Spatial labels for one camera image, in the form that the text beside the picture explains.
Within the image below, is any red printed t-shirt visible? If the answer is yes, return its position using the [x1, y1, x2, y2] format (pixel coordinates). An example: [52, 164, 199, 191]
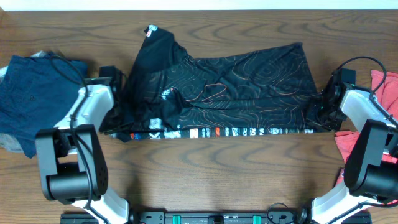
[335, 70, 398, 185]

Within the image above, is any black patterned jersey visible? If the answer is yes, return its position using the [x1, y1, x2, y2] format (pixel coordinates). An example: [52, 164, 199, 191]
[108, 25, 317, 142]

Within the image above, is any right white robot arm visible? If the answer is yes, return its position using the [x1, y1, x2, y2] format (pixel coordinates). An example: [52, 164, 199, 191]
[302, 83, 397, 223]

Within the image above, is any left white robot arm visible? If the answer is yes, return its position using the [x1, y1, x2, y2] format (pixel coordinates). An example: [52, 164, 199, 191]
[35, 77, 129, 223]

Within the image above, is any folded navy blue garment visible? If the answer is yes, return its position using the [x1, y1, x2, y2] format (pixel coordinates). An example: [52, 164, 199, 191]
[1, 52, 88, 158]

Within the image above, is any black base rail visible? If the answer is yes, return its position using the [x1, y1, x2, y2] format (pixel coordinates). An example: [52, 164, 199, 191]
[60, 209, 373, 224]

